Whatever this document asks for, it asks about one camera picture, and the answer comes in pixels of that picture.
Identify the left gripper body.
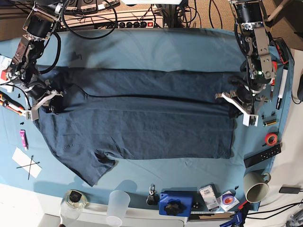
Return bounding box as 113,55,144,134
215,86,268,114

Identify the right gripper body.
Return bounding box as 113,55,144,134
20,80,63,112

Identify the dark blue T-shirt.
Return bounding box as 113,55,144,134
34,68,234,186

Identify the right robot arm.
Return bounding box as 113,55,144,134
4,0,69,115

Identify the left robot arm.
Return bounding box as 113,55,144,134
217,0,276,119

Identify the orange utility knife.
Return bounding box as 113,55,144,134
0,92,25,116

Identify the gold AA battery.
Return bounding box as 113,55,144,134
263,119,277,127

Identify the white marker pen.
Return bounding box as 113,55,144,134
276,68,288,110

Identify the red cube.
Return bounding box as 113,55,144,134
0,70,8,82

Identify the orange screwdriver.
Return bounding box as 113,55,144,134
270,61,277,102

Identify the pink glue tube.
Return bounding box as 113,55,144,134
19,130,28,151

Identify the red tape roll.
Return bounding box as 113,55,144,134
265,132,278,146

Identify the black remote control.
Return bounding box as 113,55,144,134
244,144,281,168

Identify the orange black tool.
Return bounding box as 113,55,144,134
275,38,289,64

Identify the white paper card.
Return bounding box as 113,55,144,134
12,148,42,178

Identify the beige ceramic mug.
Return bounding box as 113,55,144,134
243,172,271,203

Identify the white labelled box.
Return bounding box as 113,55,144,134
199,185,220,211

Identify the purple tape pack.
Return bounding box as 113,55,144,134
217,191,240,211

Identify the power strip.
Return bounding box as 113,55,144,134
116,18,164,29

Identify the glass jar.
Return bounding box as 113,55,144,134
60,190,88,220

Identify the blue clamp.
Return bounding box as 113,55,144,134
219,201,251,227

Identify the blue plastic box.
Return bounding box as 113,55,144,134
159,191,193,217

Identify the clear plastic cup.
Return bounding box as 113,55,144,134
106,190,131,227

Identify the black key fob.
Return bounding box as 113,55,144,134
146,184,159,206

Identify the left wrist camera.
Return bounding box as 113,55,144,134
242,113,258,127

